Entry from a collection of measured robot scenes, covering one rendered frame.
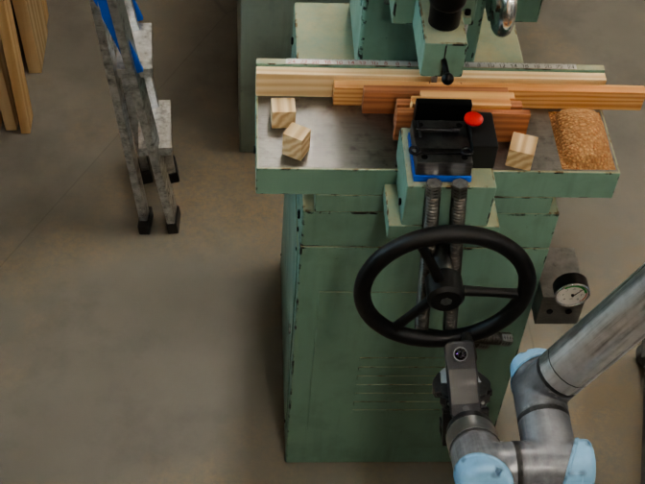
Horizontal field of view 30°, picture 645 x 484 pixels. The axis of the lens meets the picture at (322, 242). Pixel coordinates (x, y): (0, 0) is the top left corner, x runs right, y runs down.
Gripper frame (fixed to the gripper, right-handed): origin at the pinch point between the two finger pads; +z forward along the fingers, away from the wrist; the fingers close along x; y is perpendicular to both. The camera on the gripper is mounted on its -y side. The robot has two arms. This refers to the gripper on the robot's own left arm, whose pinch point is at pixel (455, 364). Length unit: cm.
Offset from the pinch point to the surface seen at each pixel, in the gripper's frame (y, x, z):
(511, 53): -40, 17, 54
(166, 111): -17, -58, 111
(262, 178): -29.4, -30.4, 10.4
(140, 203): 4, -65, 106
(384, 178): -28.5, -10.5, 11.2
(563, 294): -4.3, 21.2, 18.1
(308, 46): -43, -22, 53
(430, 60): -47.2, -2.8, 14.2
